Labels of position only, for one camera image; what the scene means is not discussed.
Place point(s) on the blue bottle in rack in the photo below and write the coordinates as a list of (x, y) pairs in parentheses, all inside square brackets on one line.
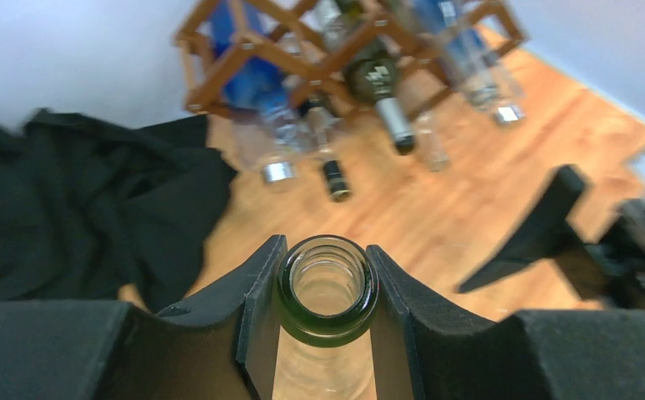
[(264, 124), (473, 68)]

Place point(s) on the clear bottle black cap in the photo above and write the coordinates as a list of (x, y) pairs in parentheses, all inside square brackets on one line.
[(325, 125)]

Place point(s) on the blue bottle left in rack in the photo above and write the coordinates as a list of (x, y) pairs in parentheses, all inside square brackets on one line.
[(264, 124)]

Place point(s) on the clear bottle with dark label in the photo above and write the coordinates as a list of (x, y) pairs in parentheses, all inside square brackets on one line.
[(326, 293)]

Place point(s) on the clear empty bottle in rack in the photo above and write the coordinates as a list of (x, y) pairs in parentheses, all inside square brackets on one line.
[(430, 148)]

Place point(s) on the blue bottle right in rack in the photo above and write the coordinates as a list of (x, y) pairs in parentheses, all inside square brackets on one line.
[(473, 68)]

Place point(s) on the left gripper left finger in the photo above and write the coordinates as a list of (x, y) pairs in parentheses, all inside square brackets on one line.
[(219, 343)]

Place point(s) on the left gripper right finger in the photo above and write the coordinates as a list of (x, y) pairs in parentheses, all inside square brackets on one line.
[(427, 347)]

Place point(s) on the dark green wine bottle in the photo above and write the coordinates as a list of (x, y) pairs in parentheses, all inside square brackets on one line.
[(371, 76)]

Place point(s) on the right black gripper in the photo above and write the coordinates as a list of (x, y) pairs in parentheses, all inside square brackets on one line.
[(610, 270)]

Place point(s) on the black crumpled cloth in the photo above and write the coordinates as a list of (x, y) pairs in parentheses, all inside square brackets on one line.
[(88, 207)]

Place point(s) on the brown wooden wine rack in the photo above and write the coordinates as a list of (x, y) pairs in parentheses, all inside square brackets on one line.
[(295, 48)]

